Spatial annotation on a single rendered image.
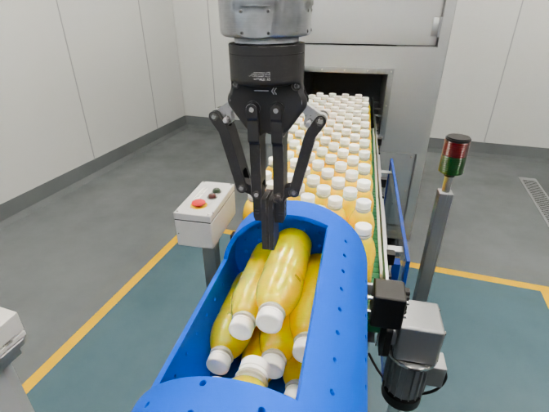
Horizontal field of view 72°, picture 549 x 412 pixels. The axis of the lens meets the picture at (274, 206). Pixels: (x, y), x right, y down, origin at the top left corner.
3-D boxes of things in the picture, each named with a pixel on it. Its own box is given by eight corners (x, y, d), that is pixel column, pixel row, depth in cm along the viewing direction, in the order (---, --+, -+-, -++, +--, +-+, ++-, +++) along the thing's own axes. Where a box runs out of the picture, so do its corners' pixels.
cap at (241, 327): (257, 320, 59) (254, 328, 58) (251, 335, 61) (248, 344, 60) (234, 311, 60) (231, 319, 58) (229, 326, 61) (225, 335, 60)
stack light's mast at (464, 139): (435, 194, 104) (448, 139, 96) (431, 185, 109) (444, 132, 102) (459, 197, 103) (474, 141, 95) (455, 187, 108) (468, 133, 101)
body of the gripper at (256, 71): (212, 42, 34) (220, 141, 39) (304, 42, 33) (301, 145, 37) (236, 37, 41) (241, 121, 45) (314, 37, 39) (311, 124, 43)
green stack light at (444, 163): (439, 175, 101) (444, 158, 99) (435, 166, 107) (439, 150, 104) (465, 176, 100) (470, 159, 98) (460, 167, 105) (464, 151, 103)
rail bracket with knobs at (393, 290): (360, 329, 87) (365, 295, 82) (360, 307, 93) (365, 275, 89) (404, 336, 85) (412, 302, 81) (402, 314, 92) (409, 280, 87)
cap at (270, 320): (269, 328, 57) (265, 338, 55) (252, 311, 56) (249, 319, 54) (289, 320, 55) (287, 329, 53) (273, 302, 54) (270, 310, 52)
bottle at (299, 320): (347, 268, 72) (341, 350, 55) (321, 288, 75) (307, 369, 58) (319, 244, 70) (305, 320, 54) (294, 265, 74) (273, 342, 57)
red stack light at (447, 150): (444, 157, 99) (447, 143, 97) (439, 149, 104) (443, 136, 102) (470, 159, 98) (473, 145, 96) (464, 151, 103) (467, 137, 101)
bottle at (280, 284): (289, 263, 74) (266, 340, 58) (267, 236, 72) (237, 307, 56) (319, 248, 71) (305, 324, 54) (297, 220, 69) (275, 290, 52)
